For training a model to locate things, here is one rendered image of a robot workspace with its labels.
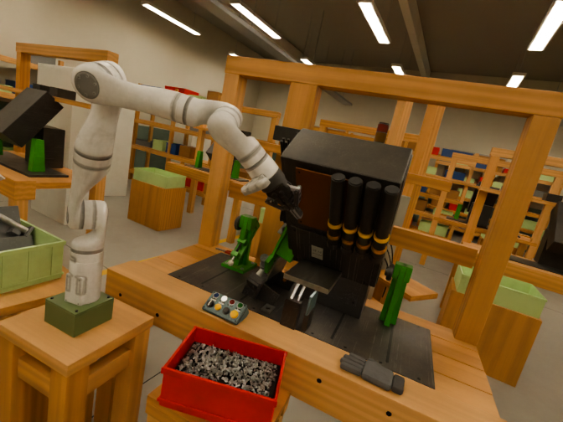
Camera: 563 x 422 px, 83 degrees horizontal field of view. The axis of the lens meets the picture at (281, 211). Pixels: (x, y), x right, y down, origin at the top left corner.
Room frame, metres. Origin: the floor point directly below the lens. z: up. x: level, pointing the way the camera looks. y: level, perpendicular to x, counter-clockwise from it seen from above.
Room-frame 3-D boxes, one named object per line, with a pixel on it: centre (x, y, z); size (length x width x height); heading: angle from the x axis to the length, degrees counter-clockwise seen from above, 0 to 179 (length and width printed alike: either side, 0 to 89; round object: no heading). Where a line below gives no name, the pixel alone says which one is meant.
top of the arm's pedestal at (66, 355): (0.95, 0.58, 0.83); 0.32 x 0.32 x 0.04; 70
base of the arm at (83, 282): (0.95, 0.58, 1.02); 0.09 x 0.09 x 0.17; 79
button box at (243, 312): (1.08, 0.13, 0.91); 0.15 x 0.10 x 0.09; 69
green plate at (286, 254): (1.26, -0.07, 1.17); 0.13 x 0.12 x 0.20; 69
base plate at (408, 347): (1.29, -0.16, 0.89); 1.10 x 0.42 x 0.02; 69
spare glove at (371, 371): (0.91, -0.39, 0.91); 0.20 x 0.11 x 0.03; 67
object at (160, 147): (7.15, 2.60, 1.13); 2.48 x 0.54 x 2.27; 64
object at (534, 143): (1.57, -0.26, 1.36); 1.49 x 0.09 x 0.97; 69
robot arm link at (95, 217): (0.94, 0.58, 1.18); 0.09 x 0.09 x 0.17; 39
